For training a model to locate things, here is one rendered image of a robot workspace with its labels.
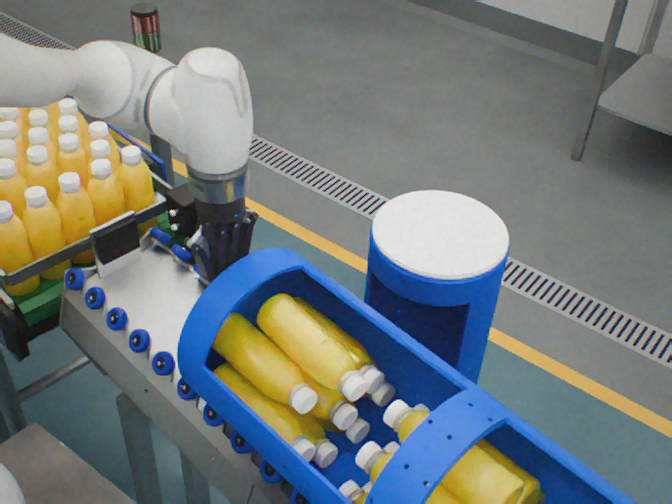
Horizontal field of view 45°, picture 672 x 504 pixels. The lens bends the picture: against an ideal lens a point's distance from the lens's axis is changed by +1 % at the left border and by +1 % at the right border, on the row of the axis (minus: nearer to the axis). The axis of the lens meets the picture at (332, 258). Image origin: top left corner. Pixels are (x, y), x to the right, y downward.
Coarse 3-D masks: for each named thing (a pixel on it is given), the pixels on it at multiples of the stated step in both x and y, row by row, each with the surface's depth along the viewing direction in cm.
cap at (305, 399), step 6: (300, 390) 122; (306, 390) 122; (312, 390) 122; (294, 396) 121; (300, 396) 121; (306, 396) 121; (312, 396) 122; (294, 402) 121; (300, 402) 121; (306, 402) 121; (312, 402) 123; (294, 408) 122; (300, 408) 121; (306, 408) 122
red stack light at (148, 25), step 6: (132, 18) 187; (138, 18) 186; (144, 18) 186; (150, 18) 186; (156, 18) 188; (132, 24) 188; (138, 24) 187; (144, 24) 187; (150, 24) 187; (156, 24) 188; (138, 30) 188; (144, 30) 188; (150, 30) 188; (156, 30) 189
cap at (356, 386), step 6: (354, 378) 119; (360, 378) 119; (348, 384) 119; (354, 384) 118; (360, 384) 118; (366, 384) 120; (342, 390) 119; (348, 390) 118; (354, 390) 118; (360, 390) 120; (348, 396) 119; (354, 396) 119
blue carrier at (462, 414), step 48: (240, 288) 124; (288, 288) 140; (336, 288) 127; (192, 336) 125; (384, 336) 133; (192, 384) 129; (432, 384) 129; (240, 432) 124; (384, 432) 135; (432, 432) 105; (480, 432) 105; (528, 432) 107; (288, 480) 119; (336, 480) 130; (384, 480) 104; (432, 480) 101; (576, 480) 114
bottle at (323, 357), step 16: (272, 304) 126; (288, 304) 126; (256, 320) 128; (272, 320) 125; (288, 320) 124; (304, 320) 124; (272, 336) 126; (288, 336) 123; (304, 336) 122; (320, 336) 122; (288, 352) 124; (304, 352) 121; (320, 352) 120; (336, 352) 120; (304, 368) 122; (320, 368) 120; (336, 368) 119; (352, 368) 121; (320, 384) 122; (336, 384) 120
